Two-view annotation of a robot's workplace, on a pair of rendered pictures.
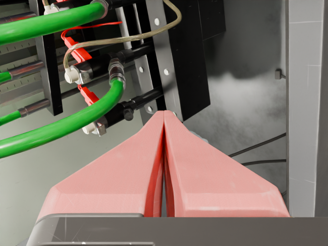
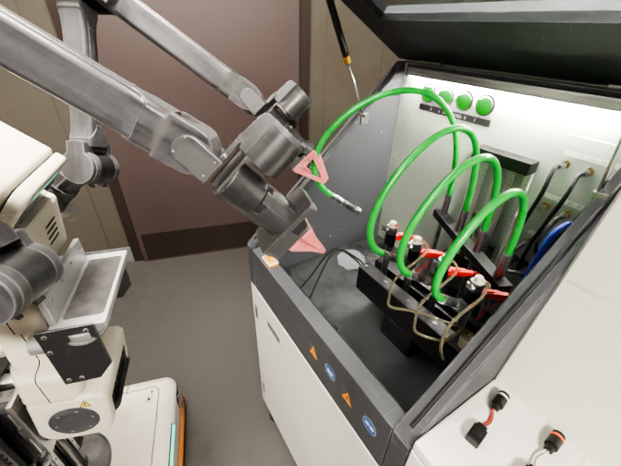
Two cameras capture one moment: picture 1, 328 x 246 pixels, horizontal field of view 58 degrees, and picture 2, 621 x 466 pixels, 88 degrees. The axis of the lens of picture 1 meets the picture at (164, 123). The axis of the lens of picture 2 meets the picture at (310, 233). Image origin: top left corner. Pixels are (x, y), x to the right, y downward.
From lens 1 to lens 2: 42 cm
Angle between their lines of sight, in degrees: 22
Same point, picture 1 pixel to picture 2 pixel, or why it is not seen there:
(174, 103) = (371, 270)
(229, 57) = (368, 320)
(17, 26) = (404, 241)
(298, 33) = (333, 335)
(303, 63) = (322, 325)
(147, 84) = (394, 268)
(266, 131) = (320, 298)
